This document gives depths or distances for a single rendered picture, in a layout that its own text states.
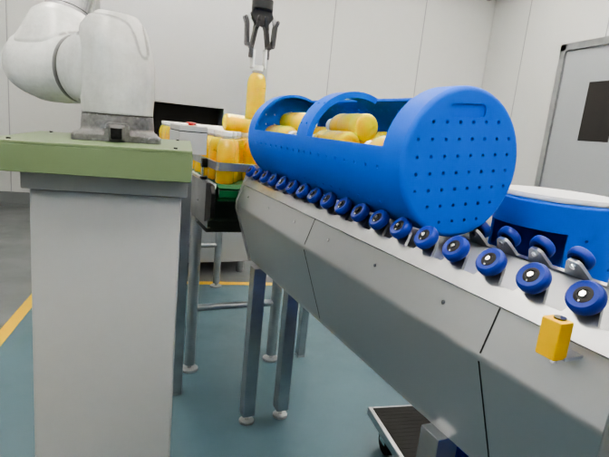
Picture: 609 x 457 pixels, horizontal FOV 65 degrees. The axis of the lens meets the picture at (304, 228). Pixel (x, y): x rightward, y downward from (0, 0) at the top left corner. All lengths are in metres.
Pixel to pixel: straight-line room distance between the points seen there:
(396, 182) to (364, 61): 5.35
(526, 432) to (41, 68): 1.16
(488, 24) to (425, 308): 6.33
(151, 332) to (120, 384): 0.14
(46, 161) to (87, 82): 0.23
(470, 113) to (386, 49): 5.38
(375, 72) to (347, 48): 0.45
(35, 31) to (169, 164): 0.48
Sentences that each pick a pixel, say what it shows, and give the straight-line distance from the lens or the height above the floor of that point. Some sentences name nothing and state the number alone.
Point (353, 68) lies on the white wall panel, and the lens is 6.14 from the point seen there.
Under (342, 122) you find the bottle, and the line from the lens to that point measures 1.27.
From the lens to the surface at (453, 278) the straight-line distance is 0.79.
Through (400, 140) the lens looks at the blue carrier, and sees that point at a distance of 0.88.
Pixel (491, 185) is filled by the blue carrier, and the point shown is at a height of 1.05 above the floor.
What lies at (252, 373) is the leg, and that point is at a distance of 1.87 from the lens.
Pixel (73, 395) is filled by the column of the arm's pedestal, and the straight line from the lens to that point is 1.24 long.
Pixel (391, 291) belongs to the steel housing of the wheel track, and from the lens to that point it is 0.90.
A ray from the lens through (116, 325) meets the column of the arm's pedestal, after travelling 1.15.
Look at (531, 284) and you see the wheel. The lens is 0.70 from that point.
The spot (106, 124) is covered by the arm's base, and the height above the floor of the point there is 1.10.
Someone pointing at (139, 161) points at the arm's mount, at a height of 1.03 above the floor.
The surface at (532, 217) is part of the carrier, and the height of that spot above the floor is 0.99.
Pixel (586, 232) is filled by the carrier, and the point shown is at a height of 0.97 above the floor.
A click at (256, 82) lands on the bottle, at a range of 1.79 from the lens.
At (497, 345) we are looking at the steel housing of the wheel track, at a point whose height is 0.86.
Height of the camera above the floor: 1.13
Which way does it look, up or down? 12 degrees down
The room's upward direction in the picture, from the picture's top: 6 degrees clockwise
